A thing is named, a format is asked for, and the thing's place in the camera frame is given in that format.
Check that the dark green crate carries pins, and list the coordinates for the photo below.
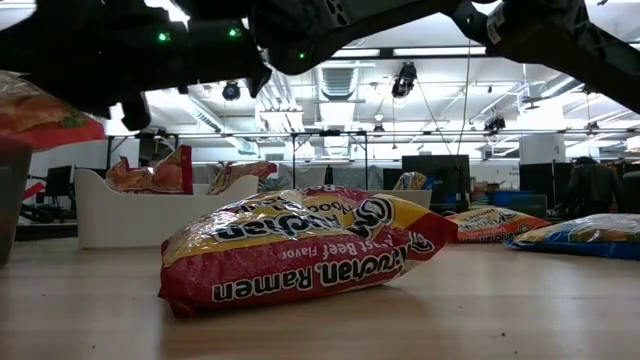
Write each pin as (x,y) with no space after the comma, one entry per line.
(527,206)

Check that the orange Maruchan noodle packet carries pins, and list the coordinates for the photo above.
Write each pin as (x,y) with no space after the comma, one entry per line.
(45,125)
(495,227)

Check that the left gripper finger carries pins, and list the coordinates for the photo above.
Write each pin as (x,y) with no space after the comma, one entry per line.
(259,80)
(136,112)

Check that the black overhead crossbar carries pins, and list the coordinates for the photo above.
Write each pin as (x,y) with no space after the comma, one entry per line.
(385,52)

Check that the small potted succulent plant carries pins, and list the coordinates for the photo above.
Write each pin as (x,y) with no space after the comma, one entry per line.
(272,185)

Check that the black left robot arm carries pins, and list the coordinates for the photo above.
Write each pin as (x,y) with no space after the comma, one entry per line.
(60,40)

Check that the white plastic bin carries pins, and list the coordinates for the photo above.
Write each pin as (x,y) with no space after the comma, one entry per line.
(150,220)
(420,199)

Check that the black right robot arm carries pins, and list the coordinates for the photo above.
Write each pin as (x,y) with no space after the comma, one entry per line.
(400,20)

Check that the gray plastic bin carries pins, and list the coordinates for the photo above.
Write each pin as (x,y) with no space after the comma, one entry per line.
(12,200)

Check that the silver ventilation duct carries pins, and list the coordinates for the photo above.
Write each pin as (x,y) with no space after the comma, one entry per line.
(340,82)

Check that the person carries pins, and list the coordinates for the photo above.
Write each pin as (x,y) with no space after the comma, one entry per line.
(592,190)

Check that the blue storage bin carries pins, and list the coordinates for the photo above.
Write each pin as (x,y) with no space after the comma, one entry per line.
(502,198)

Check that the blue Maruchan noodle packet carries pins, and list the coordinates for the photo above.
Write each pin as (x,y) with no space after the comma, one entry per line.
(580,237)
(412,181)

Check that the black office chair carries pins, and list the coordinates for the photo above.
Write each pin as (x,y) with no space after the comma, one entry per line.
(59,181)
(632,192)

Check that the black ceiling spotlight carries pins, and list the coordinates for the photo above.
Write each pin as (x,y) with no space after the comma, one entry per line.
(404,80)
(495,123)
(231,91)

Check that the red Maruchan noodle packet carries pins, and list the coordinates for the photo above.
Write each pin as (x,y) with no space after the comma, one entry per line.
(300,250)
(240,172)
(150,175)

